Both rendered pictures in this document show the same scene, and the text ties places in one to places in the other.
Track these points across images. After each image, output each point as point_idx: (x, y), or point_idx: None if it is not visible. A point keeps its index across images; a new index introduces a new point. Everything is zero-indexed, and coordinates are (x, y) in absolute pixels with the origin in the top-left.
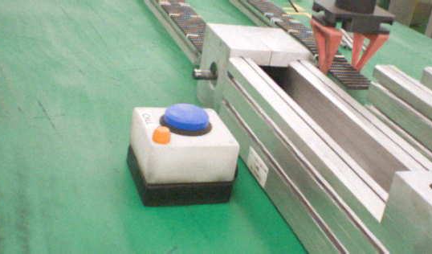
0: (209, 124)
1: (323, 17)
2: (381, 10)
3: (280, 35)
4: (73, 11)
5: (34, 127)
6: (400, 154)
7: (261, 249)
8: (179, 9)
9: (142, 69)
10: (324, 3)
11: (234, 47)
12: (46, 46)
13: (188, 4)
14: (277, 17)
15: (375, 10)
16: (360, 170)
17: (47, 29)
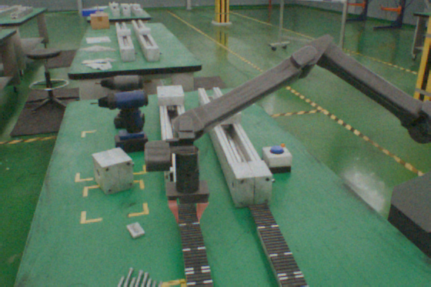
0: (270, 150)
1: (202, 197)
2: (169, 187)
3: (238, 171)
4: (364, 286)
5: (322, 181)
6: (224, 135)
7: None
8: (285, 265)
9: (297, 220)
10: (205, 189)
11: (262, 161)
12: (349, 232)
13: (279, 278)
14: (202, 275)
15: (175, 186)
16: (238, 131)
17: (361, 251)
